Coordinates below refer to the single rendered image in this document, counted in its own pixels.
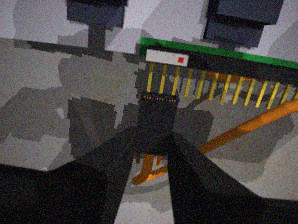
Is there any black pin header strip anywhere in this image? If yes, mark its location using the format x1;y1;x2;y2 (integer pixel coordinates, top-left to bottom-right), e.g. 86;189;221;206
139;37;298;85

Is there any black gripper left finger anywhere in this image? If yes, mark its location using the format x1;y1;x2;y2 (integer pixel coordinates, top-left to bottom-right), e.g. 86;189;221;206
0;126;137;224

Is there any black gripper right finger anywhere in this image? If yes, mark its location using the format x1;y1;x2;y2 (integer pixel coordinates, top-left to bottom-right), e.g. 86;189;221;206
168;132;298;224

